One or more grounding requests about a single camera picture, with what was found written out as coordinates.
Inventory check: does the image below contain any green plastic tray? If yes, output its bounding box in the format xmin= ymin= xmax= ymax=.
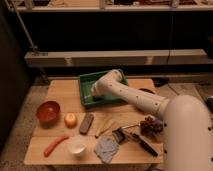
xmin=78 ymin=71 xmax=122 ymax=108

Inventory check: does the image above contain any brown rectangular block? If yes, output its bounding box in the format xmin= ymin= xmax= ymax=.
xmin=79 ymin=113 xmax=94 ymax=135

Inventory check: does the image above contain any dark grape bunch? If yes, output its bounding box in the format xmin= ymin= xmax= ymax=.
xmin=140 ymin=116 xmax=163 ymax=137

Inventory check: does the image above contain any orange carrot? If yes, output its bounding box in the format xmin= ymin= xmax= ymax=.
xmin=43 ymin=135 xmax=68 ymax=157

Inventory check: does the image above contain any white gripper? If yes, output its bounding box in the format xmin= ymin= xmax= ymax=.
xmin=91 ymin=81 xmax=103 ymax=97

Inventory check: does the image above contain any blue grey cloth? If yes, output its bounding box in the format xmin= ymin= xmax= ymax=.
xmin=94 ymin=137 xmax=119 ymax=163

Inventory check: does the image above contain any upper metal shelf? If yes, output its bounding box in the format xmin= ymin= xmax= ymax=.
xmin=2 ymin=0 xmax=213 ymax=12

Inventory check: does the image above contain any black handled peeler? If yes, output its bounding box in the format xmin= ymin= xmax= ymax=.
xmin=111 ymin=123 xmax=160 ymax=158

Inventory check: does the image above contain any white cup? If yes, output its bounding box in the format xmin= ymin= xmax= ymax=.
xmin=67 ymin=135 xmax=87 ymax=158

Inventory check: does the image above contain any lower metal shelf beam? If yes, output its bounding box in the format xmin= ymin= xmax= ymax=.
xmin=25 ymin=49 xmax=213 ymax=68

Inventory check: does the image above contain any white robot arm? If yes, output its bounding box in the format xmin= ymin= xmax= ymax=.
xmin=91 ymin=69 xmax=213 ymax=171

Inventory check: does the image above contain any yellow apple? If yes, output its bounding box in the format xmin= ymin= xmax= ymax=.
xmin=64 ymin=113 xmax=77 ymax=128

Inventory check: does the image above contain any red bowl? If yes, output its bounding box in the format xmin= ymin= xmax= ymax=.
xmin=36 ymin=101 xmax=60 ymax=125

